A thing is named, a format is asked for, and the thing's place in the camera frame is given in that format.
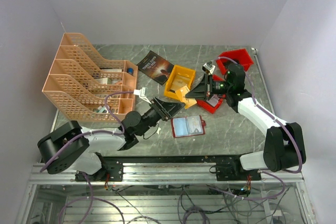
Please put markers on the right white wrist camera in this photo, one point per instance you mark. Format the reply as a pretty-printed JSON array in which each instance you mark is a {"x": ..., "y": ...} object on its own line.
[{"x": 208, "y": 68}]

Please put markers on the yellow plastic bin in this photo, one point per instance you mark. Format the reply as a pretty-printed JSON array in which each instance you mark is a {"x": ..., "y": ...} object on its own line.
[{"x": 178, "y": 70}]

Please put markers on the aluminium mounting rail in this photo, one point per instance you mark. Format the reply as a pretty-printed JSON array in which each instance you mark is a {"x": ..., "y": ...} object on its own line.
[{"x": 187, "y": 173}]

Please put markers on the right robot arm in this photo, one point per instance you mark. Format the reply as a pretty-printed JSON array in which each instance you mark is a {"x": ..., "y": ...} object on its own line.
[{"x": 283, "y": 148}]

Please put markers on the red bin with cards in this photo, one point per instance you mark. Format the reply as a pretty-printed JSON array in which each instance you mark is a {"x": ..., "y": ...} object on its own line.
[{"x": 220, "y": 94}]

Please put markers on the white magnetic stripe card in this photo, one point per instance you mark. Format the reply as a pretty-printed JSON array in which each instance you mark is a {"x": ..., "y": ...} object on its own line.
[{"x": 195, "y": 125}]

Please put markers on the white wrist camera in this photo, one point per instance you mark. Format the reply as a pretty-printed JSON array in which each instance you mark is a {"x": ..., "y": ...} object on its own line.
[
  {"x": 208, "y": 68},
  {"x": 141, "y": 93}
]

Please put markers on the dark paperback book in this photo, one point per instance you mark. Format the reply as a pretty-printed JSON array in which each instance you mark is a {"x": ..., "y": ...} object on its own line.
[{"x": 156, "y": 67}]

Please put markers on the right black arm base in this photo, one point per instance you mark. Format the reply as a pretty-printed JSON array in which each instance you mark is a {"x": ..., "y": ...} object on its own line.
[{"x": 233, "y": 172}]

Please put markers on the gold cards in yellow bin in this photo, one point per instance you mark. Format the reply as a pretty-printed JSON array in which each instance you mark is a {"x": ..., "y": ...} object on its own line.
[{"x": 178, "y": 81}]

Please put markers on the red leather card holder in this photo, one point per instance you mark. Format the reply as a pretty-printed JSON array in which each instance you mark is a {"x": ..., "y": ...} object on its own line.
[{"x": 180, "y": 127}]

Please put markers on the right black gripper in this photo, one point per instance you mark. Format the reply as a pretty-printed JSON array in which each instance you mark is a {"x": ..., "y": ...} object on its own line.
[{"x": 202, "y": 89}]

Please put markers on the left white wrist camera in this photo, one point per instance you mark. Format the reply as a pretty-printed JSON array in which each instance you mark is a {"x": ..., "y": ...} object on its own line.
[{"x": 141, "y": 93}]

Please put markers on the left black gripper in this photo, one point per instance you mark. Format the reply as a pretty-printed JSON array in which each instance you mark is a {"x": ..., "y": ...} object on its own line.
[{"x": 166, "y": 110}]

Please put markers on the gold card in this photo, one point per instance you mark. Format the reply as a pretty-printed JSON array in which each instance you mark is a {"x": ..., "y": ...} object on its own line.
[{"x": 181, "y": 94}]

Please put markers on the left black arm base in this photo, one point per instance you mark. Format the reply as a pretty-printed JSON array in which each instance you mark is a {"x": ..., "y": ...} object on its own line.
[{"x": 113, "y": 171}]

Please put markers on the red bin with dark item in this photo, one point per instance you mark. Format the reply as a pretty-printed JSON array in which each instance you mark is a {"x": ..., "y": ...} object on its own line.
[{"x": 240, "y": 56}]

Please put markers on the blue bottle cap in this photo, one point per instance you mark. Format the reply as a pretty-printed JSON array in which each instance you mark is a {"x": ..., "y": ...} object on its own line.
[{"x": 130, "y": 70}]

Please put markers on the pink mesh file organizer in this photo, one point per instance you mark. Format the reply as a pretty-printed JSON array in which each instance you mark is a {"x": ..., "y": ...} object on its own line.
[{"x": 85, "y": 86}]

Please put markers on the white cards in red bin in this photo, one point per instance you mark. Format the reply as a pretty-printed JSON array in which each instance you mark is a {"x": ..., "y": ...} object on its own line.
[{"x": 213, "y": 101}]

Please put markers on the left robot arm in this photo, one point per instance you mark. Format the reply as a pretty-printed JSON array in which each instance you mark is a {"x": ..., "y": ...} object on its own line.
[{"x": 79, "y": 148}]

